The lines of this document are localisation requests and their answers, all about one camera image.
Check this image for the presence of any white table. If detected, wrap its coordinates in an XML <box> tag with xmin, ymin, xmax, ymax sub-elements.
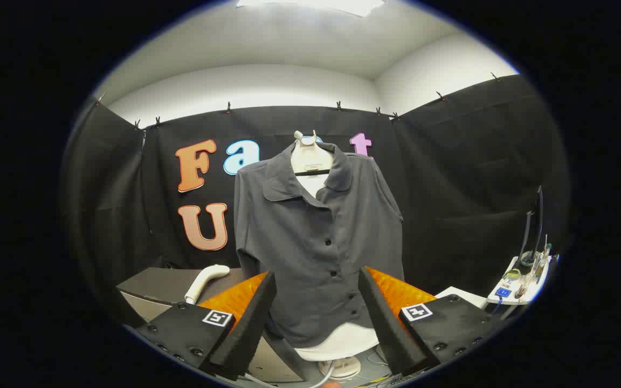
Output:
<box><xmin>434</xmin><ymin>287</ymin><xmax>488</xmax><ymax>309</ymax></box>

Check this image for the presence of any round white mannequin base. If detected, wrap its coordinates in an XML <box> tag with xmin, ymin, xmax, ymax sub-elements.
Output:
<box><xmin>319</xmin><ymin>357</ymin><xmax>362</xmax><ymax>380</ymax></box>

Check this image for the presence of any grey button shirt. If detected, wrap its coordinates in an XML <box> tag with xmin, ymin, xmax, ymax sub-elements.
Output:
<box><xmin>233</xmin><ymin>141</ymin><xmax>405</xmax><ymax>348</ymax></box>

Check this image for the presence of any row of black cloth clips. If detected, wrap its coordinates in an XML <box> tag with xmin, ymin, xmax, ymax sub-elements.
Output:
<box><xmin>95</xmin><ymin>73</ymin><xmax>500</xmax><ymax>130</ymax></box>

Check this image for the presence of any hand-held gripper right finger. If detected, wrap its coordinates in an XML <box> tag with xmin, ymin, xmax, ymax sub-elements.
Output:
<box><xmin>357</xmin><ymin>266</ymin><xmax>507</xmax><ymax>377</ymax></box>

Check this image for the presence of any ceiling light panel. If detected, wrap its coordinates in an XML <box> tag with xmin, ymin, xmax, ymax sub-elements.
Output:
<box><xmin>235</xmin><ymin>0</ymin><xmax>387</xmax><ymax>18</ymax></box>

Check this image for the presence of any white mannequin torso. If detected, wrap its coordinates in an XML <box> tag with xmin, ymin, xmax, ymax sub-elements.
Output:
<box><xmin>291</xmin><ymin>130</ymin><xmax>381</xmax><ymax>363</ymax></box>

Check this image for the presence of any white shelf with small items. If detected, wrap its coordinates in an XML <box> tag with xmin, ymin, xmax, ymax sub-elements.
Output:
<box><xmin>487</xmin><ymin>253</ymin><xmax>551</xmax><ymax>306</ymax></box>

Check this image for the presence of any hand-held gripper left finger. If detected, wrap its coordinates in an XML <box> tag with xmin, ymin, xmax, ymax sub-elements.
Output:
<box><xmin>134</xmin><ymin>271</ymin><xmax>278</xmax><ymax>381</ymax></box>

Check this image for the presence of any grey cabinet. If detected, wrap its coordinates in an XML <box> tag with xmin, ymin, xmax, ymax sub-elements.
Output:
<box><xmin>116</xmin><ymin>267</ymin><xmax>306</xmax><ymax>383</ymax></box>

